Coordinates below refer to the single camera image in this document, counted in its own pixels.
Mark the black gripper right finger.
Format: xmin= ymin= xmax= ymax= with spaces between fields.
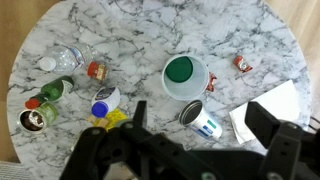
xmin=245 ymin=101 xmax=281 ymax=148

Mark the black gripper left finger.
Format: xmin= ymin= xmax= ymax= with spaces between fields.
xmin=133 ymin=101 xmax=147 ymax=128

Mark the silver metal cup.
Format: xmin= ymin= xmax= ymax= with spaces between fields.
xmin=179 ymin=100 xmax=222 ymax=140

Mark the red ketchup packet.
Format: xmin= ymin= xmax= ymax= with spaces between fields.
xmin=234 ymin=56 xmax=252 ymax=73
xmin=206 ymin=72 xmax=217 ymax=92

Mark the yellow packet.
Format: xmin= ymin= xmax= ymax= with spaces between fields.
xmin=87 ymin=108 xmax=127 ymax=131

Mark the white paper napkin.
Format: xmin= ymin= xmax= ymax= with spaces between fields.
xmin=229 ymin=80 xmax=300 ymax=144

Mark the white bottle blue cap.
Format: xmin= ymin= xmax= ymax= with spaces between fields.
xmin=91 ymin=87 xmax=121 ymax=118

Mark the small red-lidded spice jar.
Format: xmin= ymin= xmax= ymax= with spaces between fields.
xmin=87 ymin=61 xmax=109 ymax=81

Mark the clear plastic tub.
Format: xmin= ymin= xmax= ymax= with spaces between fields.
xmin=161 ymin=54 xmax=209 ymax=101

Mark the green plastic lid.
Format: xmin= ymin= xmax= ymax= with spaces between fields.
xmin=165 ymin=56 xmax=193 ymax=83

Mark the green glass bottle red cap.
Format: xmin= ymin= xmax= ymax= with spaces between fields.
xmin=25 ymin=76 xmax=74 ymax=109

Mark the clear water bottle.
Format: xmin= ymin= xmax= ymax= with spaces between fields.
xmin=38 ymin=43 xmax=96 ymax=75

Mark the open tin can green label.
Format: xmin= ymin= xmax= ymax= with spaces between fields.
xmin=17 ymin=103 xmax=58 ymax=134

